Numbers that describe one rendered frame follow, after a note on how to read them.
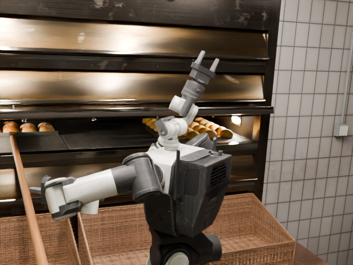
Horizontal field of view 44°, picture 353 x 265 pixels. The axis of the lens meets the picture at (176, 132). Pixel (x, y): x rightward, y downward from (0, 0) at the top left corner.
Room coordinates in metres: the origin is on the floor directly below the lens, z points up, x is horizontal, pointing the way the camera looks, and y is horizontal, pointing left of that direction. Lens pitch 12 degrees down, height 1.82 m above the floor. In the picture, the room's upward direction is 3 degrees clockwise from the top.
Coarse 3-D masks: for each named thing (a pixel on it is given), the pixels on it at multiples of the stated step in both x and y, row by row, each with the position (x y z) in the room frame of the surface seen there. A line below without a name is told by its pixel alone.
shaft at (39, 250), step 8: (16, 144) 2.31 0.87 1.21; (16, 152) 2.13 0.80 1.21; (16, 160) 2.01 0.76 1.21; (16, 168) 1.92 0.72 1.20; (24, 176) 1.79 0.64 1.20; (24, 184) 1.69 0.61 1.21; (24, 192) 1.60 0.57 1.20; (24, 200) 1.53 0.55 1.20; (32, 208) 1.45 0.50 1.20; (32, 216) 1.38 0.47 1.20; (32, 224) 1.32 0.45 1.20; (32, 232) 1.27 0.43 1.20; (32, 240) 1.23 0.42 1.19; (40, 240) 1.22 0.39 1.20; (40, 248) 1.17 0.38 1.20; (40, 256) 1.12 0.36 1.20; (40, 264) 1.08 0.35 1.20
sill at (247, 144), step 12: (216, 144) 2.66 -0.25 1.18; (228, 144) 2.68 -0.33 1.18; (240, 144) 2.71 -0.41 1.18; (252, 144) 2.74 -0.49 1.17; (0, 156) 2.16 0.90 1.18; (12, 156) 2.19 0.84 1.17; (24, 156) 2.21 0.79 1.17; (36, 156) 2.23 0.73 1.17; (48, 156) 2.25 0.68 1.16; (60, 156) 2.28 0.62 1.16; (72, 156) 2.30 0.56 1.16; (84, 156) 2.33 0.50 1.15; (96, 156) 2.35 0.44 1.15; (108, 156) 2.38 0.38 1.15; (120, 156) 2.41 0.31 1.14
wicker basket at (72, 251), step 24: (24, 216) 2.17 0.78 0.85; (48, 216) 2.22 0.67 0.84; (0, 240) 2.10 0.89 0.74; (24, 240) 2.14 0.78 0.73; (48, 240) 2.19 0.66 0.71; (72, 240) 2.05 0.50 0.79; (0, 264) 2.07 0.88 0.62; (24, 264) 2.11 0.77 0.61; (48, 264) 2.15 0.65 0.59; (72, 264) 2.06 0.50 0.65
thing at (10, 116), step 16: (96, 112) 2.21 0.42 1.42; (112, 112) 2.24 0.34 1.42; (128, 112) 2.27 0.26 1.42; (144, 112) 2.31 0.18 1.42; (160, 112) 2.34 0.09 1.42; (208, 112) 2.45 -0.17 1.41; (224, 112) 2.49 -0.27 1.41; (240, 112) 2.53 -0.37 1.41; (256, 112) 2.57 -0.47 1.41; (272, 112) 2.62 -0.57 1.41
